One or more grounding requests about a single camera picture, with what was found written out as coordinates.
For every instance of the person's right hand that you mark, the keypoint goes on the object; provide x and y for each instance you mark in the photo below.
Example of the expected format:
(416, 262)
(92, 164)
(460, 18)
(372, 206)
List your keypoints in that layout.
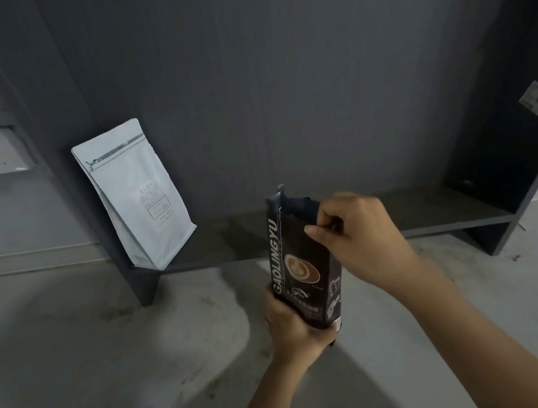
(368, 237)

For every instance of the white zip pouch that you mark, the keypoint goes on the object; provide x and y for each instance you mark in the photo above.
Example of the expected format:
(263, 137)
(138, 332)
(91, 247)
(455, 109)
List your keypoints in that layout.
(139, 204)

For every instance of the black coffee bag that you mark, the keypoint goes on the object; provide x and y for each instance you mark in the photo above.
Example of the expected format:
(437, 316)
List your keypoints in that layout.
(298, 267)

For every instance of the person's right forearm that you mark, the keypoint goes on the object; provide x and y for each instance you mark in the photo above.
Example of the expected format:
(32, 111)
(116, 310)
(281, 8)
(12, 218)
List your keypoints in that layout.
(488, 345)

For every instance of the dark grey shelf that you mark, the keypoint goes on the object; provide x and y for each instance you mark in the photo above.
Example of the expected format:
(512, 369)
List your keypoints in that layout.
(309, 96)

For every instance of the person's left forearm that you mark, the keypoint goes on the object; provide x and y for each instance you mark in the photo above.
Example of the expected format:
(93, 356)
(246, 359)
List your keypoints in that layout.
(272, 405)

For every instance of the person's left hand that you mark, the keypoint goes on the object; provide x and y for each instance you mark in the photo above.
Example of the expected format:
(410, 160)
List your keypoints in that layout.
(293, 337)

